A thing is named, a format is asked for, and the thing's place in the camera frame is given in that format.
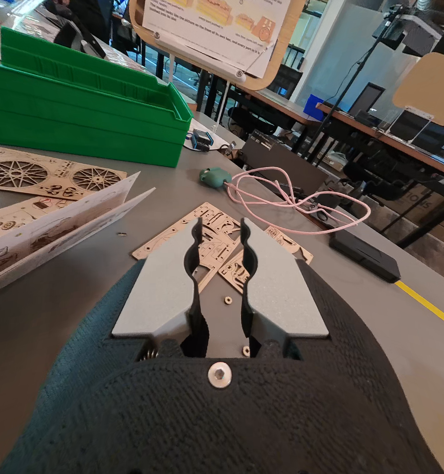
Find small wooden part sheet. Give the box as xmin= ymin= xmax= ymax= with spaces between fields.
xmin=218 ymin=225 xmax=314 ymax=295

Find instruction sheet on clipboard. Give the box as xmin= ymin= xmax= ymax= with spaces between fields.
xmin=129 ymin=0 xmax=306 ymax=91

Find teal earbud case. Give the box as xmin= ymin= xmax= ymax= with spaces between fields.
xmin=199 ymin=167 xmax=232 ymax=189

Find black angled stand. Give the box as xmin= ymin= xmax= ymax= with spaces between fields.
xmin=54 ymin=19 xmax=107 ymax=59

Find grey device on tripod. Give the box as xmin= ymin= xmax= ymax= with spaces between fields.
xmin=372 ymin=5 xmax=443 ymax=57

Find black office chair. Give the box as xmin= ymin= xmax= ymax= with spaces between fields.
xmin=340 ymin=163 xmax=406 ymax=202

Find wooden sheet with gear cutouts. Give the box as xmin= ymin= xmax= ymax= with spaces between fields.
xmin=0 ymin=196 xmax=74 ymax=243

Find black cardboard box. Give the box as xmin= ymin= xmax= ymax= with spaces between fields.
xmin=240 ymin=138 xmax=328 ymax=197

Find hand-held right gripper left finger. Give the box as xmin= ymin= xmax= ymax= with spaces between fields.
xmin=112 ymin=217 xmax=210 ymax=357

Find pink cord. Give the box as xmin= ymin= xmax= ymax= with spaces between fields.
xmin=225 ymin=167 xmax=371 ymax=236

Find flat black box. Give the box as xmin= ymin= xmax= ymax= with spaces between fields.
xmin=329 ymin=230 xmax=401 ymax=284

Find black tripod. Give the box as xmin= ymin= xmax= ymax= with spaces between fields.
xmin=307 ymin=19 xmax=396 ymax=163

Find long wooden desk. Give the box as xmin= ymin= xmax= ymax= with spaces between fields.
xmin=316 ymin=102 xmax=444 ymax=180

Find beige board on clear stand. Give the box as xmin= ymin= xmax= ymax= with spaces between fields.
xmin=387 ymin=52 xmax=444 ymax=146

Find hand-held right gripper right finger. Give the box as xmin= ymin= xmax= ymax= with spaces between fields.
xmin=240 ymin=217 xmax=330 ymax=358

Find small blue black device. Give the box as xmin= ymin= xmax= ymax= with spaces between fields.
xmin=191 ymin=129 xmax=213 ymax=150

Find wooden sheet with wheel cutouts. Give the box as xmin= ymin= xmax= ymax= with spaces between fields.
xmin=0 ymin=146 xmax=128 ymax=201

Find folded instruction booklet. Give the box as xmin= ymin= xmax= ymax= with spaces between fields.
xmin=0 ymin=171 xmax=157 ymax=297

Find blue storage bin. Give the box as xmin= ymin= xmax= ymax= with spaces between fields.
xmin=305 ymin=94 xmax=326 ymax=121

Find wooden model part sheet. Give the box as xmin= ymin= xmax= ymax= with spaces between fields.
xmin=132 ymin=202 xmax=245 ymax=293

